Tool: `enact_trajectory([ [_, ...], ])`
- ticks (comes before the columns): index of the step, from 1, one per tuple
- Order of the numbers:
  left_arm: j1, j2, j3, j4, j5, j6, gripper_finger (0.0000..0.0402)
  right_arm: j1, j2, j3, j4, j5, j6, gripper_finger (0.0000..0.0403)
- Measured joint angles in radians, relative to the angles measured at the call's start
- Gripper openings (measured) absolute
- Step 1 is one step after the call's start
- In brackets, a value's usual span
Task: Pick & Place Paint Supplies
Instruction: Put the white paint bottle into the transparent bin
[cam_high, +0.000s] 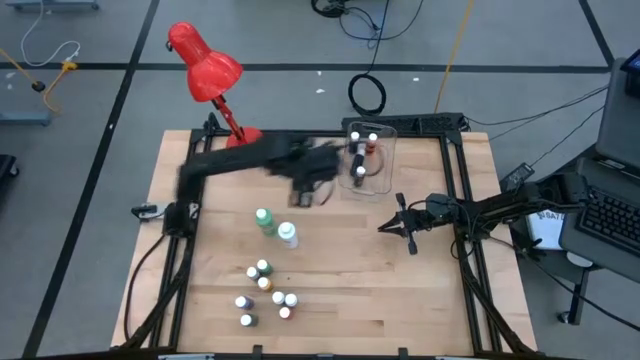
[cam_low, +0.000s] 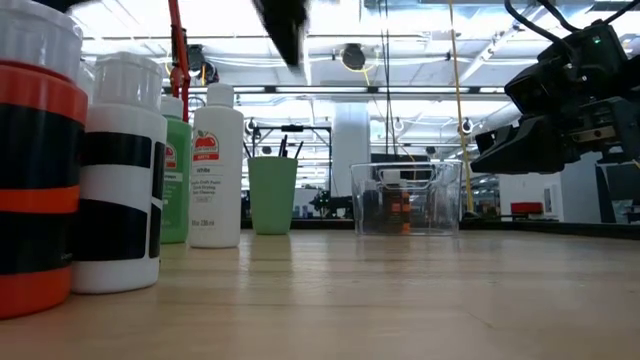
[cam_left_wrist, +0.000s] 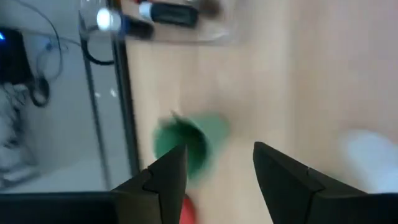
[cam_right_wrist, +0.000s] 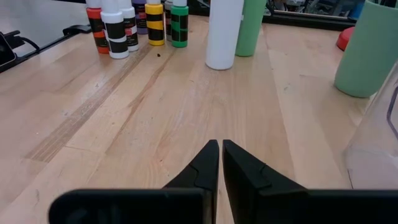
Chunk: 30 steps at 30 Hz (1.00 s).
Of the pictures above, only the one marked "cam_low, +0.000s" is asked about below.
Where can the red bench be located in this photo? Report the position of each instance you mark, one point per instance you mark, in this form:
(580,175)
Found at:
(526,208)

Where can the clear plastic bin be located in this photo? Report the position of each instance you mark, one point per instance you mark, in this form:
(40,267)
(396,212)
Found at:
(440,220)

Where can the black background camera stand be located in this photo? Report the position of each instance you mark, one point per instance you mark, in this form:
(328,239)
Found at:
(292,128)

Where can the black aluminium table frame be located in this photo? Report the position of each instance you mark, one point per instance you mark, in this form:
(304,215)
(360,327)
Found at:
(550,227)

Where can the green plastic cup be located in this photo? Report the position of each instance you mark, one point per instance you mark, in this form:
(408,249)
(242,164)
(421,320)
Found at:
(272,200)

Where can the white square column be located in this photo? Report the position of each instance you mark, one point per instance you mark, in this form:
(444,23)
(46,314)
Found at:
(350,150)

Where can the thin black paintbrush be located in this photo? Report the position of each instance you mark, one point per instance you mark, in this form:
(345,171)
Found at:
(299,150)
(248,151)
(281,147)

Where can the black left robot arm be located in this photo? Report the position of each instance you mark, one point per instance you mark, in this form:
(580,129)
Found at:
(60,4)

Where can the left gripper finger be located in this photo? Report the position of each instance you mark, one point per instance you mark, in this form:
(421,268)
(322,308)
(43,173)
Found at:
(287,30)

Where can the black background monitor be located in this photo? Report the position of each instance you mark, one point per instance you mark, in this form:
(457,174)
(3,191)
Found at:
(620,195)

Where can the red desk lamp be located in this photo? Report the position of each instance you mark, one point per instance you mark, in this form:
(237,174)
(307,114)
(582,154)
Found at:
(174,25)

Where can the small orange paint bottle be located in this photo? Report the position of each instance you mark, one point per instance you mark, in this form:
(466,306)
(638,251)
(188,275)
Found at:
(400,220)
(35,150)

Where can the large green paint bottle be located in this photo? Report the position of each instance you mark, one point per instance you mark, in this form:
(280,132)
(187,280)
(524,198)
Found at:
(177,200)

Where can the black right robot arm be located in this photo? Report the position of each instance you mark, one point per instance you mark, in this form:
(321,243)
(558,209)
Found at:
(600,60)

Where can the black background robot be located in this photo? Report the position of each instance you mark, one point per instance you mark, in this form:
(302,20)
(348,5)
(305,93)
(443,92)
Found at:
(332,205)

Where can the large white paint bottle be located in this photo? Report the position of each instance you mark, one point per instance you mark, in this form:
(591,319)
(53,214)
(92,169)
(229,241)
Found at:
(217,190)

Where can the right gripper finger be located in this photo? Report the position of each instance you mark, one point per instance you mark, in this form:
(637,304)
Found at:
(487,140)
(530,150)

